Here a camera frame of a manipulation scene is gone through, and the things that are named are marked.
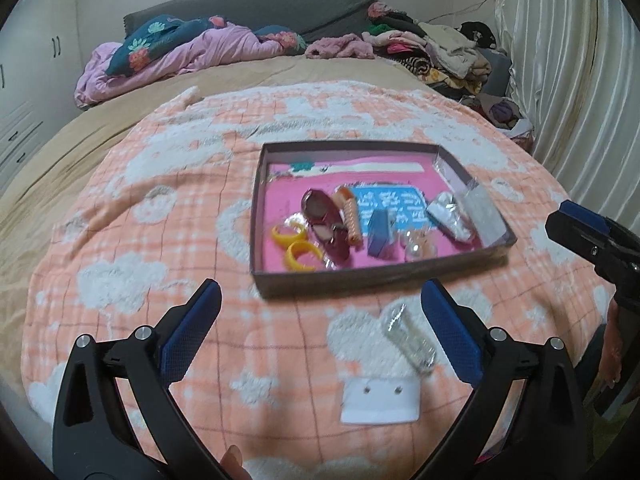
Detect white earring card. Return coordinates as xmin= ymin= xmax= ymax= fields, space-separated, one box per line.
xmin=341 ymin=377 xmax=421 ymax=426

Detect small blue box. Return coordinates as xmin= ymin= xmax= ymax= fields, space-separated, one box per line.
xmin=367 ymin=209 xmax=395 ymax=258

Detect yellow bangles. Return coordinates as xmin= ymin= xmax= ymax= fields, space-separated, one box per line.
xmin=270 ymin=219 xmax=326 ymax=273

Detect dark red sunglasses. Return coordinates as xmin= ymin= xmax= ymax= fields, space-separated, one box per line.
xmin=300 ymin=188 xmax=350 ymax=264

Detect peach spiral hair tie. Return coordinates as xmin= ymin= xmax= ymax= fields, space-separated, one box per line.
xmin=333 ymin=185 xmax=364 ymax=247

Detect pearl flower hair accessory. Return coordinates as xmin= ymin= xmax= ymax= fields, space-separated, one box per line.
xmin=399 ymin=228 xmax=438 ymax=262

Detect white hair claw clip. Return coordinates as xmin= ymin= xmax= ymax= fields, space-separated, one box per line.
xmin=459 ymin=181 xmax=506 ymax=247

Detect right hand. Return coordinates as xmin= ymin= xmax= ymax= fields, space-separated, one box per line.
xmin=599 ymin=299 xmax=624 ymax=388

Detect left hand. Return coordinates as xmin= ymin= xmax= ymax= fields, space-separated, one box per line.
xmin=219 ymin=444 xmax=252 ymax=480

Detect pink Chinese workbook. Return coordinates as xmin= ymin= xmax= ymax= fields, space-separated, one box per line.
xmin=257 ymin=156 xmax=483 ymax=273

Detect dark cardboard box tray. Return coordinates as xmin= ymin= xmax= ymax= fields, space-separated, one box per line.
xmin=250 ymin=141 xmax=516 ymax=297

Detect white striped curtain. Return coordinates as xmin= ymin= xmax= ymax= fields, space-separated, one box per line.
xmin=495 ymin=0 xmax=639 ymax=231

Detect tan bed sheet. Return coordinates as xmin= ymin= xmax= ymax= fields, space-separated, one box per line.
xmin=0 ymin=54 xmax=436 ymax=361

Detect pile of clothes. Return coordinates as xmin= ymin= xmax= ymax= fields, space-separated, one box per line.
xmin=305 ymin=1 xmax=534 ymax=152

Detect white wardrobe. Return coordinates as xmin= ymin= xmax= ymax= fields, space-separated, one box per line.
xmin=0 ymin=0 xmax=81 ymax=190

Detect pink floral quilt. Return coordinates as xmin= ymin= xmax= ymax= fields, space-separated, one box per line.
xmin=74 ymin=14 xmax=307 ymax=110

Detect grey headboard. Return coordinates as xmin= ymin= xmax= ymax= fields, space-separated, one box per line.
xmin=124 ymin=0 xmax=376 ymax=42

